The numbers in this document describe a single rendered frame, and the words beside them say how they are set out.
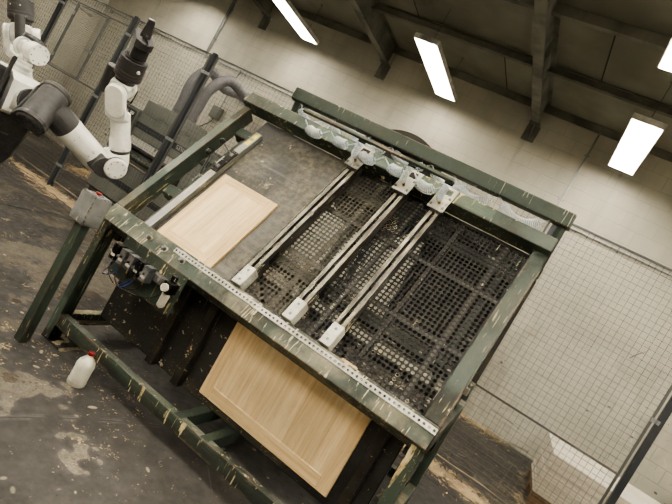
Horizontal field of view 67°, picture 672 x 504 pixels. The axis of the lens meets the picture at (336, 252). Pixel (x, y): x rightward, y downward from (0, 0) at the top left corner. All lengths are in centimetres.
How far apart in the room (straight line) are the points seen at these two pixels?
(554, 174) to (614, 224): 100
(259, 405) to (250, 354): 27
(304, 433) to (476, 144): 583
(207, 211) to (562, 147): 566
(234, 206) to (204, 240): 29
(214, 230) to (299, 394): 103
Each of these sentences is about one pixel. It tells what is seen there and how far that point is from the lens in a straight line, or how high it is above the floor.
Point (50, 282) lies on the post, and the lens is 321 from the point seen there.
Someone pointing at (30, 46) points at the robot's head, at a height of 146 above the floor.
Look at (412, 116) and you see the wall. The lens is 813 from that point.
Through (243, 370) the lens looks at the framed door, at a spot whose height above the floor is 50.
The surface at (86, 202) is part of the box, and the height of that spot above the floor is 88.
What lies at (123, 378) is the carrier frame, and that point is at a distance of 307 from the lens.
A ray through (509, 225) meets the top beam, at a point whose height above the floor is 189.
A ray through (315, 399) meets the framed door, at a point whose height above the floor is 61.
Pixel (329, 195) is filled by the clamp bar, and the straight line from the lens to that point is 297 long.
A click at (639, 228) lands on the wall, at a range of 757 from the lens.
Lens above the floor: 146
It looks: 3 degrees down
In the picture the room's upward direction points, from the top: 30 degrees clockwise
